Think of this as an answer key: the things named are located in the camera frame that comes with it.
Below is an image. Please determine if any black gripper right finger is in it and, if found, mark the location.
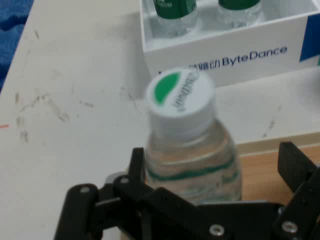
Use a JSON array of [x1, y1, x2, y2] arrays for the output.
[[272, 141, 320, 240]]

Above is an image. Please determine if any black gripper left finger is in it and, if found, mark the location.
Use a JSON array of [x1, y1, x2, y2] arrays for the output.
[[53, 147, 216, 240]]

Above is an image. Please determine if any clear water bottle white cap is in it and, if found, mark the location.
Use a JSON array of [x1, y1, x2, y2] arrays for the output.
[[143, 69, 243, 203]]

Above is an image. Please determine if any white ByteDance cardboard box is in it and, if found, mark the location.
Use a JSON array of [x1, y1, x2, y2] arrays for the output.
[[138, 0, 320, 88]]

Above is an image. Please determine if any clear water bottle green label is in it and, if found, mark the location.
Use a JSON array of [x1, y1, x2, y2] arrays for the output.
[[149, 0, 201, 38], [216, 0, 266, 28]]

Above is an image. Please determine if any dark blue foam floor mat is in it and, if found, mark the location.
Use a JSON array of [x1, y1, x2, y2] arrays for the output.
[[0, 0, 35, 93]]

